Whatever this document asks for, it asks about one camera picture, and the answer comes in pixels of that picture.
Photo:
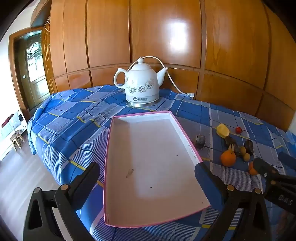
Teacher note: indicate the white low cabinet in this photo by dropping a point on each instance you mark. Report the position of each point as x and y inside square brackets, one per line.
[9, 129]

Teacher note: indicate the dark water chestnut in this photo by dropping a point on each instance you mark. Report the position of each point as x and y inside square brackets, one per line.
[229, 140]
[249, 147]

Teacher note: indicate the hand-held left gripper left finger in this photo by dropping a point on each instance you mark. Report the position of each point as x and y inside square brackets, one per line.
[90, 176]

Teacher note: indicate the blue checked blanket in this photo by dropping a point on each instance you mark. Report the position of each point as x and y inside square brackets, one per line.
[69, 120]

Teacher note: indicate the white floral electric kettle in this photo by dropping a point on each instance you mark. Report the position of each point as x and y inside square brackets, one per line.
[141, 78]

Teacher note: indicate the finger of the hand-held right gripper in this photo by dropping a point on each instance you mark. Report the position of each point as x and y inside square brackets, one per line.
[262, 166]

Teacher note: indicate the yellow potato chunk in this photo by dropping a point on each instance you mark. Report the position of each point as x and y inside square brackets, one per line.
[222, 131]

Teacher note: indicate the wooden panelled wardrobe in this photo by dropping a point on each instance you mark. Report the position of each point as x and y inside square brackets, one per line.
[161, 34]

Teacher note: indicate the wooden glazed door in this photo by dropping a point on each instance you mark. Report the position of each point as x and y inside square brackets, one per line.
[34, 69]

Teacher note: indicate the small mandarin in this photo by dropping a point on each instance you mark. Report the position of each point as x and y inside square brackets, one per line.
[252, 169]

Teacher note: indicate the white power plug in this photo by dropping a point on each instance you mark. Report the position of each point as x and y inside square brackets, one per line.
[191, 95]

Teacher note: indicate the large orange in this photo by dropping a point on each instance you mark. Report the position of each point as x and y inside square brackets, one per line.
[228, 158]

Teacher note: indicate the small wooden stool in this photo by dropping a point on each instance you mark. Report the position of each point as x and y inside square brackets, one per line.
[16, 139]

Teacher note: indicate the dark sugarcane piece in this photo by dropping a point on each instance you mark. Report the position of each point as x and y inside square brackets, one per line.
[234, 149]
[200, 141]

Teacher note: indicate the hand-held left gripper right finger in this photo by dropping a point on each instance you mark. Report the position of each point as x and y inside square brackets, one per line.
[198, 172]

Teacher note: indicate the red cherry tomato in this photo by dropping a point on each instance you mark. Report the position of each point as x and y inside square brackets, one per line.
[238, 130]

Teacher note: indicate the tan longan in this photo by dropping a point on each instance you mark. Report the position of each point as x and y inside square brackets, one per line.
[246, 157]
[242, 150]

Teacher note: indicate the pink-rimmed cardboard tray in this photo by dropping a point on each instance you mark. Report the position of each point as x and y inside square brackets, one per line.
[150, 162]

